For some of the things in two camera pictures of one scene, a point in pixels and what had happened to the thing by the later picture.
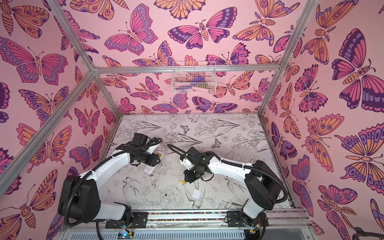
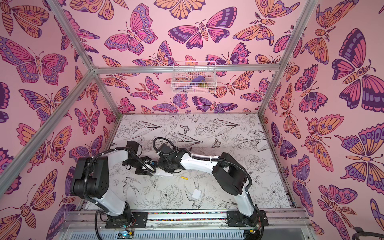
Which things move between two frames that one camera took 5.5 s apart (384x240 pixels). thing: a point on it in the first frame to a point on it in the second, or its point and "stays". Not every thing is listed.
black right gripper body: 190,174 to 162,165
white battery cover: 197,194 stays
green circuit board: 125,235 stays
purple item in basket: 199,79 stays
